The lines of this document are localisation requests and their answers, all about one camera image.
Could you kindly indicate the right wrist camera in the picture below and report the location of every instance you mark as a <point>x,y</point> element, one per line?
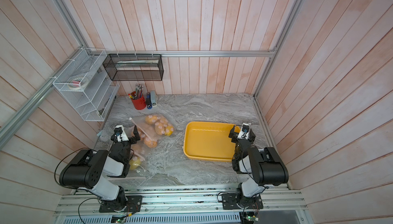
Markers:
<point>244,132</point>

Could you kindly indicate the white wire shelf rack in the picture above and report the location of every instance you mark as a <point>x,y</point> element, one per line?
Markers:
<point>94,102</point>

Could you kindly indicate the yellow plastic tray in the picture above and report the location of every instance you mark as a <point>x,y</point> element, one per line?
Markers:
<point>208,141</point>

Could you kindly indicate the blue black stapler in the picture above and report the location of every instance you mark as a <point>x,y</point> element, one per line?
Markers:
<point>148,101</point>

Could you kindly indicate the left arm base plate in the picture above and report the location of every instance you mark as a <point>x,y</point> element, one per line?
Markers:
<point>126,203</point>

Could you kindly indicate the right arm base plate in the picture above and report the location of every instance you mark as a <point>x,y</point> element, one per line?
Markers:
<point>236,201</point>

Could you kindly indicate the red pen cup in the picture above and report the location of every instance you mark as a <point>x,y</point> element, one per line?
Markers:
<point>140,103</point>

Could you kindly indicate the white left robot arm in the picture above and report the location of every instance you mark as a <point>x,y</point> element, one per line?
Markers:
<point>87,170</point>

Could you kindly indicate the black mesh wall basket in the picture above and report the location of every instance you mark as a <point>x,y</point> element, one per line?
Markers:
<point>134,67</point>

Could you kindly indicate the clear zipper bag pink zip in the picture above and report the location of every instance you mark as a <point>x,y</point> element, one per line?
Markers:
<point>134,164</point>

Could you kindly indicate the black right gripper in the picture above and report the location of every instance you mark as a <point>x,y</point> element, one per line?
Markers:
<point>235,135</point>

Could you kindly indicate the tape roll on shelf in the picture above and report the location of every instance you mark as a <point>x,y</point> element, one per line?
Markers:
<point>77,83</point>

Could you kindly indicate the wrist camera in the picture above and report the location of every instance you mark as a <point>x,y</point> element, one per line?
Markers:
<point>119,134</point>
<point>244,132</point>

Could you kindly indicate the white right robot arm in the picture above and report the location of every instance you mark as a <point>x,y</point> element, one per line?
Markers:
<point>263,166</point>

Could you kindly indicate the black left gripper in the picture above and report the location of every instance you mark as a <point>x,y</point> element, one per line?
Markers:
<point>132,139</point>

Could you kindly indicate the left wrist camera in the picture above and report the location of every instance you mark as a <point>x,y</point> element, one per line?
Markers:
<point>119,134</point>

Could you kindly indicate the clear zipper bag pink dots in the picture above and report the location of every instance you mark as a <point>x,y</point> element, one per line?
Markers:
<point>154,126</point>

